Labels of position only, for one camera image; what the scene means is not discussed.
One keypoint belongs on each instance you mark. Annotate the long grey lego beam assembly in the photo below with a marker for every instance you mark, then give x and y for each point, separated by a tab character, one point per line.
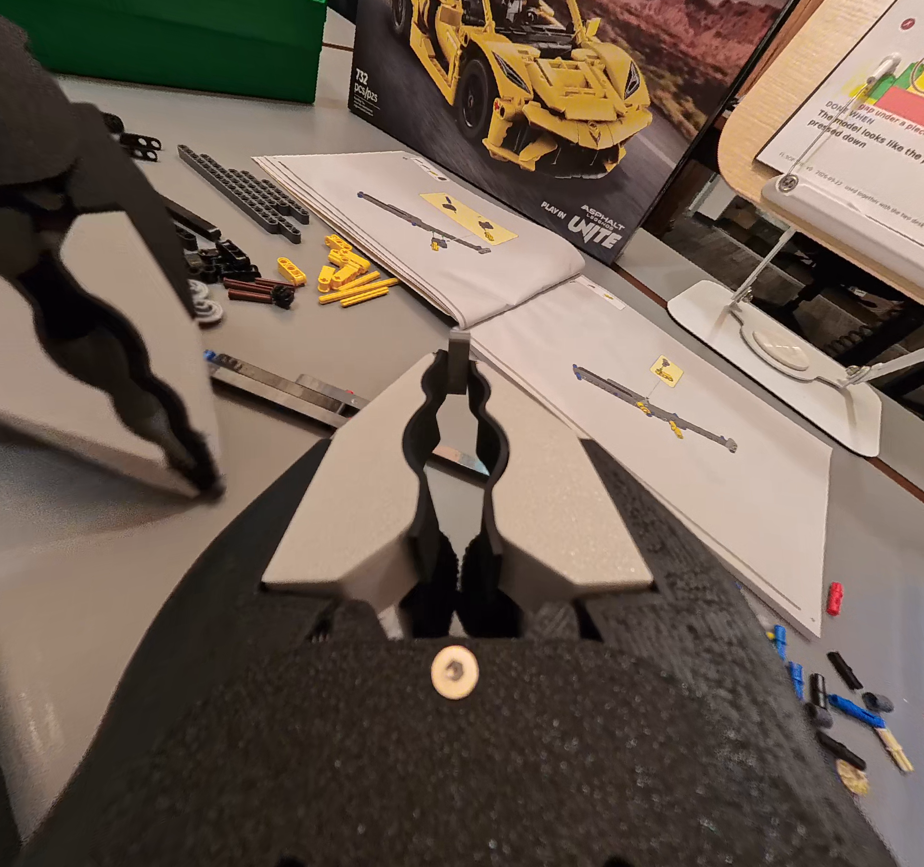
289	391

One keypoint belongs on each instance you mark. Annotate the green plastic bin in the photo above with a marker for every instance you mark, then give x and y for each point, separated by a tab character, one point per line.
144	30

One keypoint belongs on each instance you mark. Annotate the short dark grey lego beam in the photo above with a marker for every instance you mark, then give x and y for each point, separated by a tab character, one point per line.
459	362

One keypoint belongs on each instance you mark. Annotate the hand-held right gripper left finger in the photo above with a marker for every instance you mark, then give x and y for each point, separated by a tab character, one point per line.
346	513

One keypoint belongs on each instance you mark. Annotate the stack of long black lego beams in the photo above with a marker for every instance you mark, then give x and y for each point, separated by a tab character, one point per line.
245	192

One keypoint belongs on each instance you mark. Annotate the wooden document board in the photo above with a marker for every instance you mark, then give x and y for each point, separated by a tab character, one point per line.
794	51

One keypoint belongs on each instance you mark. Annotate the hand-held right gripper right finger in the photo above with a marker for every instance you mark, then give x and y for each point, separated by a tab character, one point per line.
563	513

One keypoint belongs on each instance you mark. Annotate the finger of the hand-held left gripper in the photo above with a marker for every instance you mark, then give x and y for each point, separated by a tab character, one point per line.
144	289
58	405

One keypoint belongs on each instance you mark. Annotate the pile of small colourful lego pieces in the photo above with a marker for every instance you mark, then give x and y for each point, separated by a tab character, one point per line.
852	708

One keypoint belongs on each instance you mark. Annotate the cluster of small black lego pieces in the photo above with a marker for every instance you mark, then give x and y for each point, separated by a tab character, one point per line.
216	253

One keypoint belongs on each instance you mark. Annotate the small black lego beam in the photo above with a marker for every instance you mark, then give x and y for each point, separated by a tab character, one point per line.
144	145

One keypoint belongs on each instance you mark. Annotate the light grey round lego piece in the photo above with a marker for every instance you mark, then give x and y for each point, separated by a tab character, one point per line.
211	313
201	291

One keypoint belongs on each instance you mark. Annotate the open instruction booklet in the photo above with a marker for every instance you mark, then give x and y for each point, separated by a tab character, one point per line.
686	484

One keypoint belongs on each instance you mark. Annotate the cluster of yellow lego pieces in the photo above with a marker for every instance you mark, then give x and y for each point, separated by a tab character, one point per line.
343	268

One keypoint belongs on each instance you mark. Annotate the red lego pin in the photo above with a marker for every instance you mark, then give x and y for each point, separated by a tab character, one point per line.
834	598

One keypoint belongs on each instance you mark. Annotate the printed instruction sheet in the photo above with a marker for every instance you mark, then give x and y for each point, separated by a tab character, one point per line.
866	123

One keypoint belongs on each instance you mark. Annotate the dark brown lego axle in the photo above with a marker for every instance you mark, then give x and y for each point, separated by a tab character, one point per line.
245	282
249	295

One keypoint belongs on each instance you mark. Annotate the black lego gear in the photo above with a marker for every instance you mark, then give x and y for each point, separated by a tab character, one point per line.
283	295

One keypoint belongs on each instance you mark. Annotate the lego set box with yellow car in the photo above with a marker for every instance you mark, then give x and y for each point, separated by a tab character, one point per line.
650	51

